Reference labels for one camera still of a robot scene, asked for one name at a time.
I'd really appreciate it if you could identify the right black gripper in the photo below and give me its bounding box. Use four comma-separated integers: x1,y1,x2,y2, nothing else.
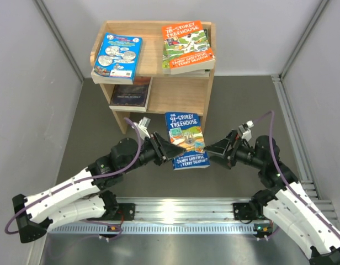
204,129,264,169

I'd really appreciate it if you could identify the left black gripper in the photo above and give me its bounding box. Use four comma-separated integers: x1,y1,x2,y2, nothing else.
122,131,187,174

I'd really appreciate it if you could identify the blue 91-storey treehouse book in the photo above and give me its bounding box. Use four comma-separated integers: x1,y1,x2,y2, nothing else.
165,112,210,171

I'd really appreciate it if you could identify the dark tale of cities book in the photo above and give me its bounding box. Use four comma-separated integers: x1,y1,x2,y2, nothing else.
109,77,153,113

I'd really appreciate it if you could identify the green coin cover book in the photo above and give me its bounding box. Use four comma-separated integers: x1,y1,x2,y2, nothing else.
170,70,210,78

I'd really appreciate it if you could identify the green 65-storey treehouse book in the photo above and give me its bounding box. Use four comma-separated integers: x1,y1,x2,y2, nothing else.
162,46,171,75

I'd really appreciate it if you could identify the orange 78-storey treehouse book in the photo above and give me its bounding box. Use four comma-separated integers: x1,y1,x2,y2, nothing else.
162,20,216,74

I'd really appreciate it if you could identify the light blue comic book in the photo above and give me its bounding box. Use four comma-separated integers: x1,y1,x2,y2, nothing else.
91,33,143,84

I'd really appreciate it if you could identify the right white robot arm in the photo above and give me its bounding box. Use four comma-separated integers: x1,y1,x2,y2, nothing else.
205,130,340,264

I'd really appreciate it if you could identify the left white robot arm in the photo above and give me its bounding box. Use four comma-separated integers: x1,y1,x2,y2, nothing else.
12,132,185,243

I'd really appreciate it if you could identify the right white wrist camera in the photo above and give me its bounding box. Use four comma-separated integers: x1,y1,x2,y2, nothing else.
238,120,254,142

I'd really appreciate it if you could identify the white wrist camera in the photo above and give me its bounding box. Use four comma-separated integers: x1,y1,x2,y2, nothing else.
238,120,254,142
132,117,151,142

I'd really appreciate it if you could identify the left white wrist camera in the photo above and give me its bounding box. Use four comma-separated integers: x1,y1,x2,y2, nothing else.
132,117,151,142

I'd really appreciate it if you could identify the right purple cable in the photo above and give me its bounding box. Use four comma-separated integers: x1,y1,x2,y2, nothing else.
249,110,340,249

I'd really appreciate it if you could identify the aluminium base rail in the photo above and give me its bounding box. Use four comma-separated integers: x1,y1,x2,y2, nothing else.
51,198,269,235

